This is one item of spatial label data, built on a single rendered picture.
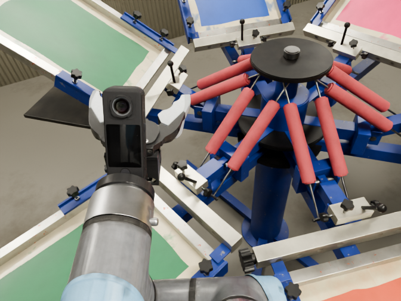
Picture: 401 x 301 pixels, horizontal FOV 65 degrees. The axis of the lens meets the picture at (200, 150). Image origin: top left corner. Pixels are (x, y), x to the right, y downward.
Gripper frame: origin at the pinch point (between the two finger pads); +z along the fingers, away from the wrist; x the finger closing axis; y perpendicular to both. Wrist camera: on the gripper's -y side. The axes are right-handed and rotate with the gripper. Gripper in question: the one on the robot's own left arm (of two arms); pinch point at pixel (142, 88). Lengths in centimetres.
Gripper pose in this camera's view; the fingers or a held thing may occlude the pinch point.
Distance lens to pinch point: 51.8
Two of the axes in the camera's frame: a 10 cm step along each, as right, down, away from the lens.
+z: -0.1, -7.2, 7.0
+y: -0.6, 7.0, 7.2
